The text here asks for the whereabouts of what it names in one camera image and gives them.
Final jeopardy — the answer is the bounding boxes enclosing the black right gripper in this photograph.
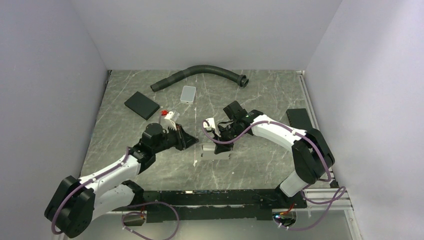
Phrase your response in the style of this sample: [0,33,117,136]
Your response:
[212,120,242,154]

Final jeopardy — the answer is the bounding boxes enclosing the black mounting base rail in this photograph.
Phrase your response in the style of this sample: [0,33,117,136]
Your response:
[110,188,307,223]

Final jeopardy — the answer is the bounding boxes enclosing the aluminium frame rail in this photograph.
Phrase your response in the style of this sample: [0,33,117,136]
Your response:
[301,187,353,211]

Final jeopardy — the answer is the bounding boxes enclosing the black corrugated hose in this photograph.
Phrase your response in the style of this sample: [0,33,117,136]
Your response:
[150,64,250,93]

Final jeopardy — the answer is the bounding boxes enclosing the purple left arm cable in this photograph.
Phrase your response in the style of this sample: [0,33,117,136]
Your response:
[50,147,132,235]

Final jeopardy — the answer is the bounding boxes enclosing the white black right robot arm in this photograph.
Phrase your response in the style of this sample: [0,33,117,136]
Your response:
[202,101,335,208]

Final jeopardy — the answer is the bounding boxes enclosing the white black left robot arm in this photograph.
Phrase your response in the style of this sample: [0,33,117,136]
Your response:
[44,123,199,238]

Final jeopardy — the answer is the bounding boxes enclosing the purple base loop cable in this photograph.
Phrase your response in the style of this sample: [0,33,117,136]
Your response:
[121,200,180,240]

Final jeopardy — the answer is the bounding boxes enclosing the black flat rectangular box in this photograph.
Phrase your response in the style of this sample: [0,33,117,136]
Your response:
[124,91,160,121]

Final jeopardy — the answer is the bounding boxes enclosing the white cardboard box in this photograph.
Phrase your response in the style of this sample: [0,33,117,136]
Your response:
[200,142,233,161]

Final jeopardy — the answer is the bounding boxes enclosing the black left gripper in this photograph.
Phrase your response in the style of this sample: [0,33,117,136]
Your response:
[153,123,199,154]

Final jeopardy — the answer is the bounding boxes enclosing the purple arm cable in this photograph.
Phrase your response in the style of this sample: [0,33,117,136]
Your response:
[50,147,132,235]
[201,119,347,232]

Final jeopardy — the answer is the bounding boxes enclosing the clear white plastic case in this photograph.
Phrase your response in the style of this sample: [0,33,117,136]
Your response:
[180,85,197,105]

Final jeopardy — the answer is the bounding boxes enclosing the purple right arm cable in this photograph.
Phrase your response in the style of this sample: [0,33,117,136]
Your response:
[201,119,347,232]

